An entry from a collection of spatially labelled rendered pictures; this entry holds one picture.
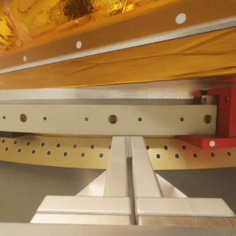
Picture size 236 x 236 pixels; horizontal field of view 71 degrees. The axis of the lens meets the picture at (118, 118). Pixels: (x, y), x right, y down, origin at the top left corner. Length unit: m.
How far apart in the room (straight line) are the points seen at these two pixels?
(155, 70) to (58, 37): 0.19
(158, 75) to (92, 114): 0.11
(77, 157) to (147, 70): 0.18
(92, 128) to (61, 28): 0.18
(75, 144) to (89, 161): 0.04
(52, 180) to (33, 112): 0.12
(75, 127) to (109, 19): 0.16
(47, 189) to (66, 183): 0.03
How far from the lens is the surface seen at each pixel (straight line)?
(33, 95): 0.35
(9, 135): 0.36
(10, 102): 0.41
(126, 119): 0.25
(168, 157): 0.30
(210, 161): 0.33
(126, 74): 0.23
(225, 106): 0.29
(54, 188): 0.32
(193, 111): 0.28
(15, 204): 0.36
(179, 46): 0.22
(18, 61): 0.44
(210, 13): 0.22
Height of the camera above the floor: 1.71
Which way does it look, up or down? 5 degrees down
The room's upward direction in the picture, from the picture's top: straight up
